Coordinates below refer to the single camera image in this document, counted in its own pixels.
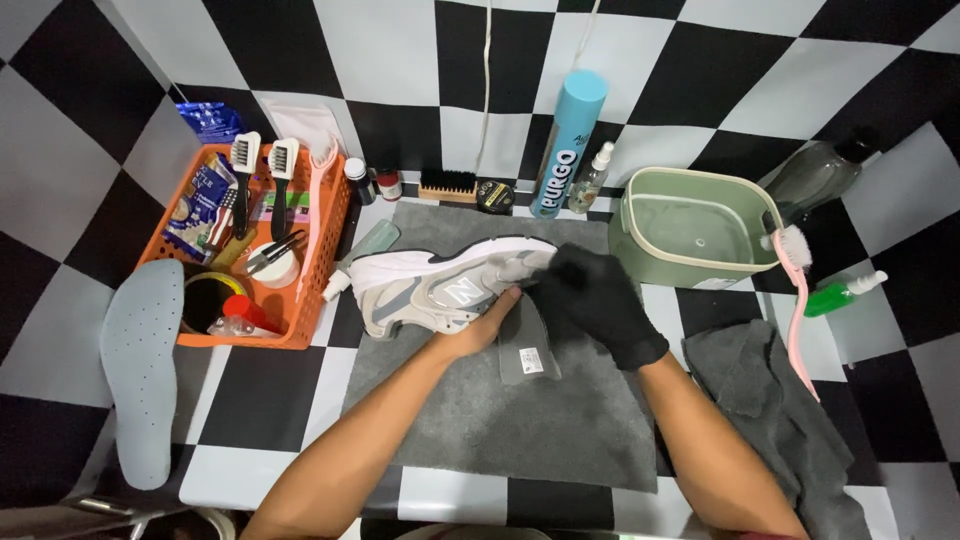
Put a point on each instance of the person's right hand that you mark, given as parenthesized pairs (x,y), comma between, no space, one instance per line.
(600,307)

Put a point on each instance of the person's left hand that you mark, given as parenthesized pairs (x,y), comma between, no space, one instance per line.
(480,330)

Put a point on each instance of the person's right fingers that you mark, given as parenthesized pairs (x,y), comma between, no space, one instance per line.
(562,274)

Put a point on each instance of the gray and white sneaker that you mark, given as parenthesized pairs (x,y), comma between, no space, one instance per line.
(420,289)

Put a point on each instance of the gray insole with white label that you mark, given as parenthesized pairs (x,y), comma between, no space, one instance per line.
(529,352)

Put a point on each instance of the small clear spray bottle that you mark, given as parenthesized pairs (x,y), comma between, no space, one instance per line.
(589,184)

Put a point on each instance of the round black polish tin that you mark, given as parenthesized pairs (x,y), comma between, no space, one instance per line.
(495,197)

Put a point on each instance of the tall blue spray can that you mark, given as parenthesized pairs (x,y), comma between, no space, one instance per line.
(566,146)

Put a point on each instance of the green plastic basin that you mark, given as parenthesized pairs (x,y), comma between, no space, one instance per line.
(690,229)

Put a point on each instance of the wooden brush black bristles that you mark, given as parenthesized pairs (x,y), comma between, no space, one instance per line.
(448,186)

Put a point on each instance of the gray towel mat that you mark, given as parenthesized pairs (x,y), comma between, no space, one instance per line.
(495,427)

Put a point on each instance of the clear bottle white nozzle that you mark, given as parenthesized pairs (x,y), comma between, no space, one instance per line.
(371,244)

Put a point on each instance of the small red jar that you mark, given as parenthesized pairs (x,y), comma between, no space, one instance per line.
(388,185)

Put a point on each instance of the small dark bottle white cap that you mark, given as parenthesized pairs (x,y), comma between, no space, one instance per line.
(360,181)

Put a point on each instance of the pink brush white bristles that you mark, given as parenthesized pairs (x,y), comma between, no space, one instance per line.
(796,300)

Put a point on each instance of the crumpled gray cloth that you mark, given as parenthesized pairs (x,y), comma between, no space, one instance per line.
(765,397)

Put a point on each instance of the orange plastic basket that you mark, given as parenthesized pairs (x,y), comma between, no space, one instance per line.
(315,247)

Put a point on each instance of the slim pink brush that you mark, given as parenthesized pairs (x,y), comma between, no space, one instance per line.
(313,217)

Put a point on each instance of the green bottle white cap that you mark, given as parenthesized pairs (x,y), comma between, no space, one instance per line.
(829,298)

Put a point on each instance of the large dark gray bottle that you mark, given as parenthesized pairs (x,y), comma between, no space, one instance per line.
(814,180)

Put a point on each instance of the green and pink pack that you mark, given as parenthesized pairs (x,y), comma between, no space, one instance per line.
(289,206)

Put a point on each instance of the white round jar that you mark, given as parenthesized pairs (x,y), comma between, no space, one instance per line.
(277,271)

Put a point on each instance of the black metal scissors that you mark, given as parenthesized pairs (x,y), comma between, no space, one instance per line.
(271,251)

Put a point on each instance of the white plastic pouch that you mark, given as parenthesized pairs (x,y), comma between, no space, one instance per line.
(304,124)

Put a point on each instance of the red-capped bottle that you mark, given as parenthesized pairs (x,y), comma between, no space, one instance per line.
(247,309)

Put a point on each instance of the yellow tape roll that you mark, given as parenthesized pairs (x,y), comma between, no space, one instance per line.
(206,300)

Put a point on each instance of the flag print packet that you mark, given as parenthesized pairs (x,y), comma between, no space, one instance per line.
(196,206)

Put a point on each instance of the blue plastic packet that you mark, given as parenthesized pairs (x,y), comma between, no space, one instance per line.
(210,121)

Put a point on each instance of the perforated gray insole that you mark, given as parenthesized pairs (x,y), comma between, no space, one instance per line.
(142,375)

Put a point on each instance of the metal chair frame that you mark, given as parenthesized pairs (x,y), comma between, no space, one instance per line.
(112,514)

